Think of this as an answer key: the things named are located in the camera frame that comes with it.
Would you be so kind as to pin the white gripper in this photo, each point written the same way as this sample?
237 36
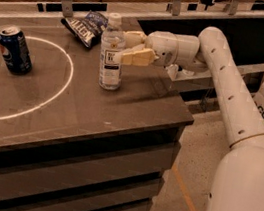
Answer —
162 47

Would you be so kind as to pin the clear plastic water bottle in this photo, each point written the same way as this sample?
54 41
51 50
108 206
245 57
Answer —
112 42

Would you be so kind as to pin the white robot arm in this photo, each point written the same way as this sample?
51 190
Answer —
238 184

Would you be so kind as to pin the dark blue chip bag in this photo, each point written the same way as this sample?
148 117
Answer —
87 29

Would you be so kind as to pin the blue Pepsi soda can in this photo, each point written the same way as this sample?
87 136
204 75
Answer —
13 46

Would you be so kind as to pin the grey drawer cabinet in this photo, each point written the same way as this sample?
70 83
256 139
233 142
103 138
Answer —
84 169

